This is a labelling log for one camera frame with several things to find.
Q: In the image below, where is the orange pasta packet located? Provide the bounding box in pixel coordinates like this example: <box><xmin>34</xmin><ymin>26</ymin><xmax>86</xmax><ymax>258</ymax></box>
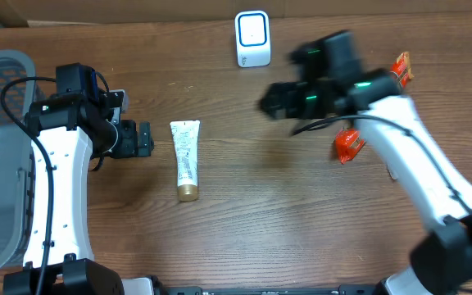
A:
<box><xmin>334</xmin><ymin>52</ymin><xmax>414</xmax><ymax>164</ymax></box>

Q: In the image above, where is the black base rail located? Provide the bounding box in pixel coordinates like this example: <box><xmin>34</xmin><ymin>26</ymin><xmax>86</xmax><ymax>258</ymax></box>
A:
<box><xmin>154</xmin><ymin>284</ymin><xmax>386</xmax><ymax>295</ymax></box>

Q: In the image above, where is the cardboard back wall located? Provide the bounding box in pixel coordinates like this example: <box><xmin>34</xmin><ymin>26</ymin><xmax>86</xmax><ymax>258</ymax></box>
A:
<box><xmin>0</xmin><ymin>0</ymin><xmax>472</xmax><ymax>27</ymax></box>

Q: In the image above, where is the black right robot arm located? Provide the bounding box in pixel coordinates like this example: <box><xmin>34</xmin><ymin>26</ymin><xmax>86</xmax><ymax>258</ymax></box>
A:
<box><xmin>260</xmin><ymin>31</ymin><xmax>472</xmax><ymax>294</ymax></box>

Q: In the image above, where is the white barcode scanner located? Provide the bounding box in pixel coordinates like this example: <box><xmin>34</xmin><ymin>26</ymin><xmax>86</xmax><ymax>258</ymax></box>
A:
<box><xmin>234</xmin><ymin>10</ymin><xmax>271</xmax><ymax>68</ymax></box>

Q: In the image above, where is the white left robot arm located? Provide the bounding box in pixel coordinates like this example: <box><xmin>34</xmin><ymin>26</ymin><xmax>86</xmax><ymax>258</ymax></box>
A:
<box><xmin>3</xmin><ymin>63</ymin><xmax>154</xmax><ymax>294</ymax></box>

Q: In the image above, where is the white tube gold cap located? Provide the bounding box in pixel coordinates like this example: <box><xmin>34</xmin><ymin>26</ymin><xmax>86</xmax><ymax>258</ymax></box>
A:
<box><xmin>170</xmin><ymin>120</ymin><xmax>201</xmax><ymax>202</ymax></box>

